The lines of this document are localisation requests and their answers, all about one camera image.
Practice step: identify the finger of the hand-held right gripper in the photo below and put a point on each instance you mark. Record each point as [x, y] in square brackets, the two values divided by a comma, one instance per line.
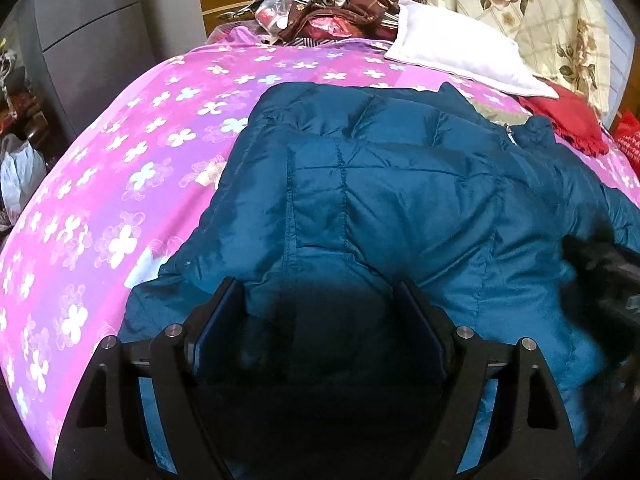
[590, 260]

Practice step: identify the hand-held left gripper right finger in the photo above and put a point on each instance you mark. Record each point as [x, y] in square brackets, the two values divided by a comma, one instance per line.
[420, 340]

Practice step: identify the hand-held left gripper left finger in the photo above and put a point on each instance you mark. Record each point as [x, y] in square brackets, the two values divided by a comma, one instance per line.
[212, 340]

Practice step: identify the teal down jacket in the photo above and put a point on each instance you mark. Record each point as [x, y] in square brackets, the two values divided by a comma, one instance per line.
[400, 190]

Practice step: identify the red plastic bag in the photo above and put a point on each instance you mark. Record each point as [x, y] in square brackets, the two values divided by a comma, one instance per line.
[631, 140]

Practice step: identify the red ruffled cloth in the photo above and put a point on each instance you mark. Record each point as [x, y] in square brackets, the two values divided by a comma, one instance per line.
[570, 120]

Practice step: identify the pink floral bed sheet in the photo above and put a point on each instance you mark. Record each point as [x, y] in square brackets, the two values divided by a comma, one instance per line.
[125, 170]

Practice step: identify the white pillow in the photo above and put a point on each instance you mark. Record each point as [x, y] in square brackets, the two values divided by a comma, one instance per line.
[460, 55]

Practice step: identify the white plastic bag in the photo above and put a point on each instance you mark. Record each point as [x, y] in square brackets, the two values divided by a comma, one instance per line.
[20, 172]

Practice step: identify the cream rose-print quilt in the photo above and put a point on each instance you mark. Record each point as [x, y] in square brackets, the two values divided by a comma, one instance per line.
[525, 10]

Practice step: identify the grey wardrobe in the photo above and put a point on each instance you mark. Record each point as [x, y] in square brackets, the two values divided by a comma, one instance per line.
[100, 35]

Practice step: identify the brown floral quilt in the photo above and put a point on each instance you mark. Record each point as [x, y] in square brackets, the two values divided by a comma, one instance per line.
[350, 15]

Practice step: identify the clear plastic bag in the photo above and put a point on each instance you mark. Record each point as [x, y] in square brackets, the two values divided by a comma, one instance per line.
[277, 7]

